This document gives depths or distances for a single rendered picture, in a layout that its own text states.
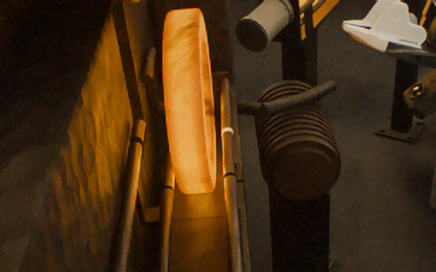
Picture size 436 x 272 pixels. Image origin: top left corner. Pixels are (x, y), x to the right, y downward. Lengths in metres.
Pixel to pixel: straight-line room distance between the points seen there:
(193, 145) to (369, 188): 1.19
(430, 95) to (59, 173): 0.54
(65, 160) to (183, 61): 0.20
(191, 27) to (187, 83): 0.06
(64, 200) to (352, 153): 1.51
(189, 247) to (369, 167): 1.23
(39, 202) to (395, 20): 0.51
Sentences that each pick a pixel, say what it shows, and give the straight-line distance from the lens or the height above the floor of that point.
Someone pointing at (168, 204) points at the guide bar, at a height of 0.70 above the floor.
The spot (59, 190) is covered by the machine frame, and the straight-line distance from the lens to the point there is 0.35.
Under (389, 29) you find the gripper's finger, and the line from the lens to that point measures 0.73.
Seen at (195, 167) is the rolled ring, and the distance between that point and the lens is 0.55.
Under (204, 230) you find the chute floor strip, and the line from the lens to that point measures 0.60.
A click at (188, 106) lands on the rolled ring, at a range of 0.52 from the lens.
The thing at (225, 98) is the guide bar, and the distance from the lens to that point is 0.69.
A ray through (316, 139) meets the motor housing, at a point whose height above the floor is 0.53.
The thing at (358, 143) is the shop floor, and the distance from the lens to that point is 1.86.
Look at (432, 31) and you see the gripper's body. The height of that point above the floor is 0.75.
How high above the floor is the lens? 1.06
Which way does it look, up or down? 33 degrees down
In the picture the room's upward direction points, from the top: 6 degrees counter-clockwise
